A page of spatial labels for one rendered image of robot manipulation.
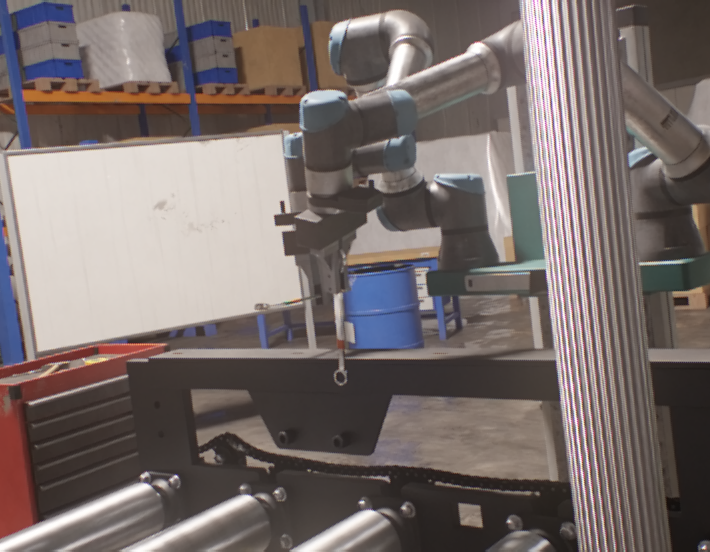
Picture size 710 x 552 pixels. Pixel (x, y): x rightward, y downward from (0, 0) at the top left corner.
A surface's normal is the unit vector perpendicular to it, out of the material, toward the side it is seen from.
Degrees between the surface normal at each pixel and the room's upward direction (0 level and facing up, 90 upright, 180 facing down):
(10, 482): 90
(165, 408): 90
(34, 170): 90
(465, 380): 90
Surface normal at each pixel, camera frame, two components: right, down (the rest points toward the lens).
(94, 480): 0.79, -0.05
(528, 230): -0.70, 0.15
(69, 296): 0.46, 0.01
